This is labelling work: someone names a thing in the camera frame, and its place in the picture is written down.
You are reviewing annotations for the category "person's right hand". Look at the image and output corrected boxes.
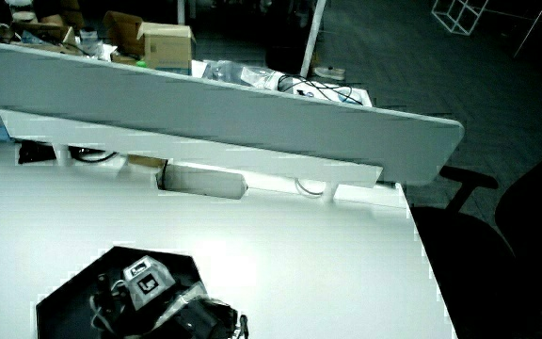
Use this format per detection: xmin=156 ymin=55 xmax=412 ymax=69
xmin=89 ymin=255 xmax=192 ymax=336

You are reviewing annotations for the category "black hexagonal plate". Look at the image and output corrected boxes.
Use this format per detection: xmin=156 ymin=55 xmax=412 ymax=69
xmin=35 ymin=245 xmax=209 ymax=339

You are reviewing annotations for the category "person's right forearm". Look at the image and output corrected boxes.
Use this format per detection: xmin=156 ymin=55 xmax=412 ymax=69
xmin=157 ymin=295 xmax=249 ymax=339

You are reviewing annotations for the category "white shelf board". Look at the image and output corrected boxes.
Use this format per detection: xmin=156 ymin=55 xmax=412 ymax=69
xmin=0 ymin=108 xmax=385 ymax=190

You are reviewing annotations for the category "white divider panel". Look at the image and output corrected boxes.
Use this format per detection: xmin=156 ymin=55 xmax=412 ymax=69
xmin=0 ymin=39 xmax=466 ymax=187

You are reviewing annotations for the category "clear plastic bag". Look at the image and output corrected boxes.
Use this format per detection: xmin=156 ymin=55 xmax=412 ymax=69
xmin=201 ymin=59 xmax=285 ymax=91

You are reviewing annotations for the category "light cardboard box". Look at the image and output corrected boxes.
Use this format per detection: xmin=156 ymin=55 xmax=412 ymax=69
xmin=136 ymin=22 xmax=197 ymax=75

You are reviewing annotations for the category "brown open cardboard box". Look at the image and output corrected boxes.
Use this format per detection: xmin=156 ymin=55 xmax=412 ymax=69
xmin=102 ymin=10 xmax=146 ymax=58

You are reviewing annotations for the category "white flat box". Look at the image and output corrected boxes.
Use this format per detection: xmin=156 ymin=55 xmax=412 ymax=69
xmin=278 ymin=77 xmax=375 ymax=108

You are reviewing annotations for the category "white pole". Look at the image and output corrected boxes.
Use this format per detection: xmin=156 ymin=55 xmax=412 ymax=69
xmin=299 ymin=0 xmax=327 ymax=79

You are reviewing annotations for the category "black office chair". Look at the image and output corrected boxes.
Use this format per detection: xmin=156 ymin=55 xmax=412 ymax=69
xmin=408 ymin=138 xmax=542 ymax=339

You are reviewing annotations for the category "black cable loop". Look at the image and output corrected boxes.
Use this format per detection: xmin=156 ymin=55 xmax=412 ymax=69
xmin=67 ymin=147 xmax=120 ymax=165

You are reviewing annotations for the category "black cable bundle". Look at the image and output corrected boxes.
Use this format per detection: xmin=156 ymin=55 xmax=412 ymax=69
xmin=277 ymin=73 xmax=364 ymax=106

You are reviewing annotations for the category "white wire frame rack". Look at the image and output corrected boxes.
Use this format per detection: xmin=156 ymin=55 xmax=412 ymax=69
xmin=430 ymin=0 xmax=489 ymax=37

